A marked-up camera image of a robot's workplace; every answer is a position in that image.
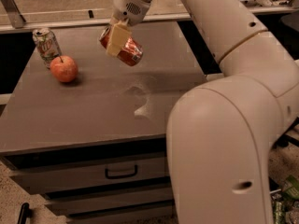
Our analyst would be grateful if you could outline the green and white soda can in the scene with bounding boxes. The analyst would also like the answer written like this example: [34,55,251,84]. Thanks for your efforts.
[33,28,62,68]

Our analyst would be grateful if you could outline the red coke can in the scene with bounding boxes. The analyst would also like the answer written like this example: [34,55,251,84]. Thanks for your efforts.
[99,24,143,66]

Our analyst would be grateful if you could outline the pile of crushed cans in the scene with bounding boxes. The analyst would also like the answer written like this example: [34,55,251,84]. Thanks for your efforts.
[270,175,299,224]

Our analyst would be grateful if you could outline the black drawer handle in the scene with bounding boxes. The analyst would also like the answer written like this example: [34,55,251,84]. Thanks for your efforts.
[105,164,138,180]

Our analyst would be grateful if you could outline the metal railing frame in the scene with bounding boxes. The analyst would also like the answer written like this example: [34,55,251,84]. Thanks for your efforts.
[0,0,298,35]

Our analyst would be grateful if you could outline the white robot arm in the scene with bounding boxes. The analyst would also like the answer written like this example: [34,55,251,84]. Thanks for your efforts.
[166,0,299,224]

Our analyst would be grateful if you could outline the black object on floor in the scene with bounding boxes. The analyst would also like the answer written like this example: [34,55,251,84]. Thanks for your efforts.
[17,203,32,224]

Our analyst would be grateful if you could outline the red apple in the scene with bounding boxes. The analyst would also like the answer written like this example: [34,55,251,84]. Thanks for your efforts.
[50,55,78,83]

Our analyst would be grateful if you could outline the grey drawer cabinet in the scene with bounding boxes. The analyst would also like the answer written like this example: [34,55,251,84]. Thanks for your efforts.
[0,21,225,224]

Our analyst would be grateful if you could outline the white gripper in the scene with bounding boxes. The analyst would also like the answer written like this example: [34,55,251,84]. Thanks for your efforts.
[107,0,150,57]

